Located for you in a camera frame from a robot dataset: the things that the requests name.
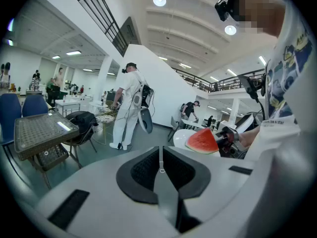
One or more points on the black chest-mounted device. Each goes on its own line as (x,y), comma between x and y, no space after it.
(250,84)

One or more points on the long ceiling light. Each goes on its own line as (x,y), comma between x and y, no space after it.
(73,53)

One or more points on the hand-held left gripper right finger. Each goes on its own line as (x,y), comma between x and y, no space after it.
(188,180)

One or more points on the round white plate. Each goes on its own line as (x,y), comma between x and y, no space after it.
(179,137)

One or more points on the person's right forearm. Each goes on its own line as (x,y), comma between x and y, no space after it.
(250,137)

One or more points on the grey shell chair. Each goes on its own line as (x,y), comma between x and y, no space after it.
(146,120)

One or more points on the red watermelon slice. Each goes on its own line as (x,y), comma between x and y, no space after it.
(203,141)

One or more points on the person's white printed t-shirt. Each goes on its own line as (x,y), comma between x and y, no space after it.
(284,145)

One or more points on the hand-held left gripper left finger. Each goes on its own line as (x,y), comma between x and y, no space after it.
(138,182)

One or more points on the round white table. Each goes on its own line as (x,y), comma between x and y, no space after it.
(97,105)

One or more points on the dark metal-leg chair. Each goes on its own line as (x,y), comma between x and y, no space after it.
(83,145)

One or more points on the black head-mounted camera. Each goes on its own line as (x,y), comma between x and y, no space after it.
(224,9)

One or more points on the glass table with patterned base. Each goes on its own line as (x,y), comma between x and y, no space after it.
(42,130)

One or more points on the round ceiling light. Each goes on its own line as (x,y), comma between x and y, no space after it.
(159,0)
(230,30)

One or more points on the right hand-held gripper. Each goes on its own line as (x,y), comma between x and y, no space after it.
(231,145)

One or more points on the white square table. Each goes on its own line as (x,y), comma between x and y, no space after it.
(67,103)

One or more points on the black bag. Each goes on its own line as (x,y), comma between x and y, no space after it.
(83,121)

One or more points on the black balcony railing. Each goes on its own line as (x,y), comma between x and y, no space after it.
(223,83)

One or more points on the blue shell chair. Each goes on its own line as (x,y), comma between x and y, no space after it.
(34,105)
(8,113)

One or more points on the white rectangular table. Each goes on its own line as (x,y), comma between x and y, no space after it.
(192,123)

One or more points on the grey chair with black legs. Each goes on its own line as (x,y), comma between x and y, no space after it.
(174,126)

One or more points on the white column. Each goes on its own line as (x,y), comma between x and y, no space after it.
(102,78)

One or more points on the person's head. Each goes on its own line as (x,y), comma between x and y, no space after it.
(260,11)

